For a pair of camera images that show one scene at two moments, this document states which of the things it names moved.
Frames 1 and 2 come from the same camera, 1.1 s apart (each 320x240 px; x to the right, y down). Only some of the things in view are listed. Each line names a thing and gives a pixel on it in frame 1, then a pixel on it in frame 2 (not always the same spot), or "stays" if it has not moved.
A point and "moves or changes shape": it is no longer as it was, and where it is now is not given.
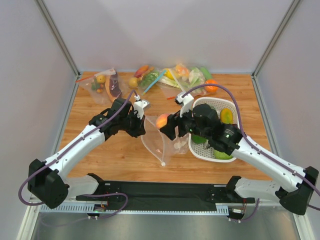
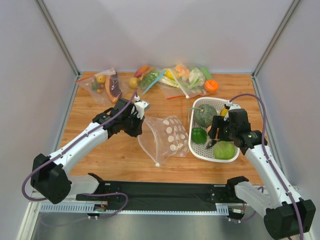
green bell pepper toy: x=198 y=139 stays
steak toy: x=114 y=86 stays
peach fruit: x=162 y=120 moves or changes shape
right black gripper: x=181 y=124 → x=217 y=126
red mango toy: x=141 y=71 stays
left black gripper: x=136 y=124 stays
